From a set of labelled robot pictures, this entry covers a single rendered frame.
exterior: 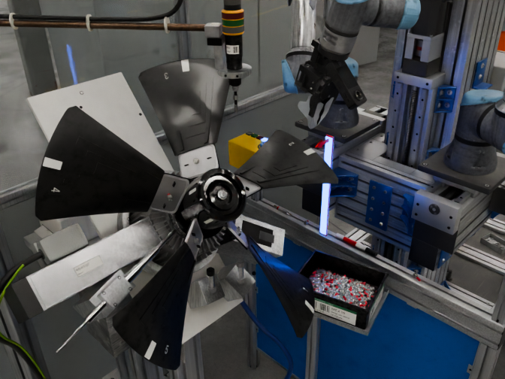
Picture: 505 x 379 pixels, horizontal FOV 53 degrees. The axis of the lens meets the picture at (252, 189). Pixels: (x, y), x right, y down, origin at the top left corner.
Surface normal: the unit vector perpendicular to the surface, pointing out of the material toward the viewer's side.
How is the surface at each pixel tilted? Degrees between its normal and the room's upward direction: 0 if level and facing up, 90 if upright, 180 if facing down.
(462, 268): 0
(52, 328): 90
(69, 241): 50
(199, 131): 45
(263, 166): 5
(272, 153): 9
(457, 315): 90
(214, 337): 0
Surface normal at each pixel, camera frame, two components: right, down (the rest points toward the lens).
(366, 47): 0.55, 0.42
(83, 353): 0.72, 0.35
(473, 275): -0.02, -0.86
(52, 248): 0.54, -0.29
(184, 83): -0.06, -0.28
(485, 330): -0.70, 0.37
